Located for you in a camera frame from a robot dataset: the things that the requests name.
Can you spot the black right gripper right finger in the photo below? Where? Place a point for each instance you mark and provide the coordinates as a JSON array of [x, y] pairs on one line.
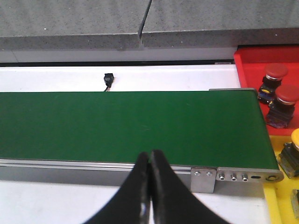
[[173, 203]]

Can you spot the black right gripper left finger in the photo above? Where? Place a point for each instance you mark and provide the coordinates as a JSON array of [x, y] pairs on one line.
[[131, 203]]

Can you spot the yellow mushroom push button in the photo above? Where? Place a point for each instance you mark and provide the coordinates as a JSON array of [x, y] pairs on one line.
[[288, 159]]

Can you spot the red mushroom push button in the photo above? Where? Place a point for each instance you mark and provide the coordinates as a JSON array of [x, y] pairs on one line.
[[274, 73]]

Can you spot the green conveyor belt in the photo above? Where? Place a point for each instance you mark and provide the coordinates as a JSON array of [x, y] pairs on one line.
[[192, 128]]

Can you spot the yellow plastic tray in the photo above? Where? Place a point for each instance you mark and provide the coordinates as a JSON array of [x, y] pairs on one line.
[[278, 189]]

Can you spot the grey stone slab right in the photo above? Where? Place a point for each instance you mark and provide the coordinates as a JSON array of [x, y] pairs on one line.
[[220, 23]]

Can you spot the grey stone slab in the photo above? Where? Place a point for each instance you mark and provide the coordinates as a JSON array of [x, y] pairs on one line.
[[71, 24], [220, 23]]

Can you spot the grey stone slab left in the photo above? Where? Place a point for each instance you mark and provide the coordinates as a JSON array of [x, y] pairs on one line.
[[71, 24]]

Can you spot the aluminium conveyor frame rail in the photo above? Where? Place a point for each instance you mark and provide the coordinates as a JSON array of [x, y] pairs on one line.
[[200, 179]]

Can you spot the small black sensor with cable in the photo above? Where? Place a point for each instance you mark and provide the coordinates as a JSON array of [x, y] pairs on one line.
[[108, 79]]

